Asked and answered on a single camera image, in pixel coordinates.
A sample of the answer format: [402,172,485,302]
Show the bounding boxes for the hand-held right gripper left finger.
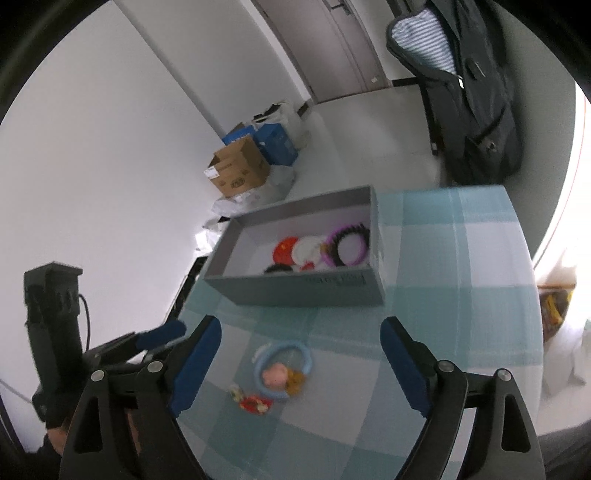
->
[58,316,222,480]

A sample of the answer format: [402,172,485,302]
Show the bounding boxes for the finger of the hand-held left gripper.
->
[131,320,188,352]

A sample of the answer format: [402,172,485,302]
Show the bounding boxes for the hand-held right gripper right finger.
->
[379,316,546,480]

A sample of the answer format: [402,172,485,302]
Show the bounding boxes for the light blue ring with pig charm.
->
[252,342,314,400]

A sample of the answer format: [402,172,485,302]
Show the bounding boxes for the grey cardboard box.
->
[203,185,386,308]

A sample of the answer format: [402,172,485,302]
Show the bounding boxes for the purple hair ring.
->
[322,223,373,269]

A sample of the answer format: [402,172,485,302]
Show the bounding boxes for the red round badge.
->
[273,237,298,264]

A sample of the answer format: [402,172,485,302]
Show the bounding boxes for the person's left hand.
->
[46,422,81,457]

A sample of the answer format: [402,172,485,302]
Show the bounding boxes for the black floor mat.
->
[165,256,208,320]

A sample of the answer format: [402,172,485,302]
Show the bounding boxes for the red hair clip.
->
[239,395,271,415]

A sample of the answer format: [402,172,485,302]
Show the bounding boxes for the blue checkered tablecloth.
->
[178,185,543,480]

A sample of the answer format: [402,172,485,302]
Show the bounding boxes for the white plastic bag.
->
[212,165,296,217]
[194,216,232,254]

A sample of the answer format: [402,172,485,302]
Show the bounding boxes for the yellow snack packets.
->
[538,286,578,343]

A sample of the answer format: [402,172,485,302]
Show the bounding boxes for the white cloth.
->
[544,318,591,398]

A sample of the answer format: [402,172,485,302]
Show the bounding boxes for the brown cardboard box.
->
[205,136,271,199]

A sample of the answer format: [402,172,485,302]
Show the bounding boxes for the grey cloth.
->
[538,428,591,480]

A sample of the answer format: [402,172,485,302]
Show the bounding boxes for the small blue box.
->
[222,122,247,146]

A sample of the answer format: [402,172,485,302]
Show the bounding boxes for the large blue box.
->
[254,124,298,167]

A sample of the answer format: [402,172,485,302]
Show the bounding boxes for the white bag with black contents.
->
[252,100,311,151]

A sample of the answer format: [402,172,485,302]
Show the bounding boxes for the dark hanging jacket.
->
[387,0,526,186]

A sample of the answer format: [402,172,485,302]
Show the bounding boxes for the striped shirt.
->
[392,9,459,77]

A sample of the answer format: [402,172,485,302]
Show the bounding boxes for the grey door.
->
[256,0,384,104]

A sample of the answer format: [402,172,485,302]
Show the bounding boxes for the black cable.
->
[78,294,92,354]

